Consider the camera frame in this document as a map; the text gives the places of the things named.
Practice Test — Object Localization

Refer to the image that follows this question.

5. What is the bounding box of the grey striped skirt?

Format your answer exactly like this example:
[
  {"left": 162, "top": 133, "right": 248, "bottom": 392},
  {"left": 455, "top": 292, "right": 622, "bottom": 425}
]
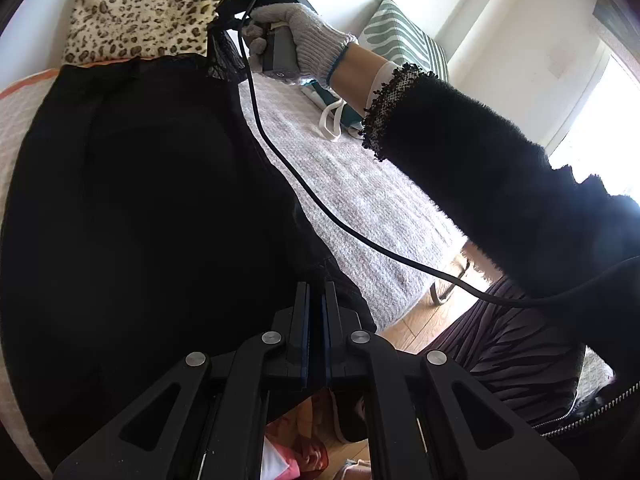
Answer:
[{"left": 425, "top": 275, "right": 587, "bottom": 427}]

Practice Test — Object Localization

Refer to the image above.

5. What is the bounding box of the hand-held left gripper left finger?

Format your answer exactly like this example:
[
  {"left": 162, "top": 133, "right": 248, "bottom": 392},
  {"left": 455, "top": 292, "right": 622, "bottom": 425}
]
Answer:
[{"left": 52, "top": 282, "right": 314, "bottom": 480}]

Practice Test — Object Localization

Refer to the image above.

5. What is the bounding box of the leopard print cloth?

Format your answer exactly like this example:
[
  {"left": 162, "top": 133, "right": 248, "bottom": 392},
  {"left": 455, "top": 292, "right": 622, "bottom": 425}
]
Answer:
[{"left": 62, "top": 0, "right": 236, "bottom": 66}]

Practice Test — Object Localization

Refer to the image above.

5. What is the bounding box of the green leaf pattern cushion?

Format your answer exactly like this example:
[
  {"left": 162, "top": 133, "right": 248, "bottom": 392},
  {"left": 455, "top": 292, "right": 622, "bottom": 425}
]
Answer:
[{"left": 357, "top": 0, "right": 451, "bottom": 83}]

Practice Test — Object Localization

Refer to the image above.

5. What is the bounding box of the black garment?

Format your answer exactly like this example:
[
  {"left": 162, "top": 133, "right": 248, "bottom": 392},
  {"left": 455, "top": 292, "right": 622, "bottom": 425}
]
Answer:
[{"left": 0, "top": 25, "right": 378, "bottom": 466}]

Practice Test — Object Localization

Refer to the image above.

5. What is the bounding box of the pink cloth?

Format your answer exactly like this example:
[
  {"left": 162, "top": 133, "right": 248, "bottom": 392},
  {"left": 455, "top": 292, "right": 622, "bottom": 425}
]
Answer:
[{"left": 264, "top": 391, "right": 335, "bottom": 480}]

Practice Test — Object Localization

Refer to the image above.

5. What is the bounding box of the window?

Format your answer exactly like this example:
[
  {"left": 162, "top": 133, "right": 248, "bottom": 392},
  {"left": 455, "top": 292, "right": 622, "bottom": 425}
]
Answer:
[{"left": 545, "top": 50, "right": 640, "bottom": 198}]

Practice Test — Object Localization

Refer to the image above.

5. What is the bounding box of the black cable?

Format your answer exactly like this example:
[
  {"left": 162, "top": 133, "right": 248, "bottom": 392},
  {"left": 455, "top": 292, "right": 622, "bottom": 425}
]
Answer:
[{"left": 239, "top": 10, "right": 640, "bottom": 307}]

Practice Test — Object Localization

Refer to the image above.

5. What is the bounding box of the person's right hand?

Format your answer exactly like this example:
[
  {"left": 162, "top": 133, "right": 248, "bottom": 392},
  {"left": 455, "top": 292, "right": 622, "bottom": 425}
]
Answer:
[{"left": 242, "top": 2, "right": 359, "bottom": 88}]

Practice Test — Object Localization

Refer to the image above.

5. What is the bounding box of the black zippered jacket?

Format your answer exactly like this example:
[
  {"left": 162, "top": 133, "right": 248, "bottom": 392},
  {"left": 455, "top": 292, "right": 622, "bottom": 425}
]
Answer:
[{"left": 539, "top": 379, "right": 640, "bottom": 480}]

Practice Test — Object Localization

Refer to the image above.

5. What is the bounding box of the dark metal bed leg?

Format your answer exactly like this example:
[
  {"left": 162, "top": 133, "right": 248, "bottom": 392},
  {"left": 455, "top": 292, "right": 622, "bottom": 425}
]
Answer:
[{"left": 429, "top": 254, "right": 472, "bottom": 307}]

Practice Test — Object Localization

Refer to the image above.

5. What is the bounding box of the person's right forearm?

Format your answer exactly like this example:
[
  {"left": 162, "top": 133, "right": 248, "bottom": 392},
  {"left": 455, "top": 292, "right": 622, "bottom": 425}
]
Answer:
[{"left": 327, "top": 42, "right": 640, "bottom": 311}]

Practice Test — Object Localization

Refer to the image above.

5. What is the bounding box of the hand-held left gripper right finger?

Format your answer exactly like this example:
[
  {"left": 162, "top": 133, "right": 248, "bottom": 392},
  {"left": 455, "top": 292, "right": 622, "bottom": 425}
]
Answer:
[{"left": 320, "top": 282, "right": 581, "bottom": 480}]

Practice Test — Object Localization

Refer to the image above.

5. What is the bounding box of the teal bag with white straps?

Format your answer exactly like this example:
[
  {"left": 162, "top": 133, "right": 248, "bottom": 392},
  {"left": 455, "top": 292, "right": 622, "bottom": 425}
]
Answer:
[{"left": 300, "top": 80, "right": 368, "bottom": 142}]

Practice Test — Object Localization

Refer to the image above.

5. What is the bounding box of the beige checked blanket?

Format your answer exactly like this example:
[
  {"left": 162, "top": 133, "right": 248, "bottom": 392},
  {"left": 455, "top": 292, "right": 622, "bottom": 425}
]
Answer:
[{"left": 0, "top": 67, "right": 468, "bottom": 478}]

